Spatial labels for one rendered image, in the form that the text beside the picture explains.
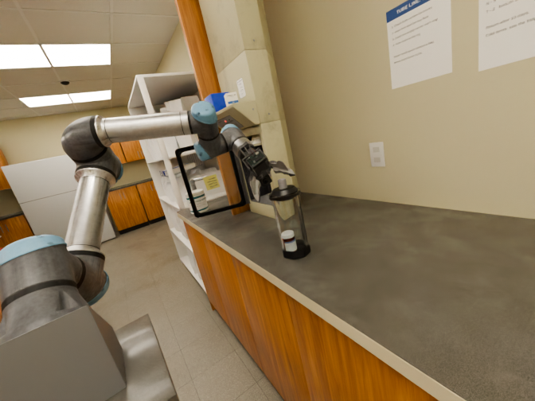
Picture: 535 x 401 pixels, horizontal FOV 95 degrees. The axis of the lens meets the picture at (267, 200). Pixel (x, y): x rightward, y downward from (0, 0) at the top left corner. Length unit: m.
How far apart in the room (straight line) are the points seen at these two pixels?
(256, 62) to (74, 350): 1.10
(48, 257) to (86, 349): 0.21
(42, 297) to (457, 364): 0.74
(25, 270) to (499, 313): 0.92
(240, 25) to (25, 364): 1.18
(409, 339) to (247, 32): 1.16
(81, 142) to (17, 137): 5.80
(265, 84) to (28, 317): 1.05
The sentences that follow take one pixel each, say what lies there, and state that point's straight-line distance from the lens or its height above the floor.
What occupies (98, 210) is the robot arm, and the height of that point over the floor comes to 1.25.
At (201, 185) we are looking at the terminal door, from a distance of 1.42.
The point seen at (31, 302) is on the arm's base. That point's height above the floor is 1.16.
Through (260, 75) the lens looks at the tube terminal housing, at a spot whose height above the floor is 1.61.
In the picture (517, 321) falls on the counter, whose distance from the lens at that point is 0.67.
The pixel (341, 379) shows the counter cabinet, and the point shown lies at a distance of 0.86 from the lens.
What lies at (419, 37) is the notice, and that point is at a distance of 1.17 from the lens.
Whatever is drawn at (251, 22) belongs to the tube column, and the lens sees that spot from 1.26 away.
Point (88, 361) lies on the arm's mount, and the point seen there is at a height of 1.03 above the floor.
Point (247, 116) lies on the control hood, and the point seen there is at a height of 1.45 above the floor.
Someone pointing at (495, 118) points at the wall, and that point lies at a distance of 1.08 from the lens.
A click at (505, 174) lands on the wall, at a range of 1.11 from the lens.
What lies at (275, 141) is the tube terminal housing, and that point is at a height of 1.32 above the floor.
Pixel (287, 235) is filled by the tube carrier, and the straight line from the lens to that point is 0.82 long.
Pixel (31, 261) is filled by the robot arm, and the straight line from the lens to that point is 0.70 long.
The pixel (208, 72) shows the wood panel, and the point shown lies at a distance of 1.51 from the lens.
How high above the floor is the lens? 1.36
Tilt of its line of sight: 15 degrees down
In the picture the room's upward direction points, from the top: 13 degrees counter-clockwise
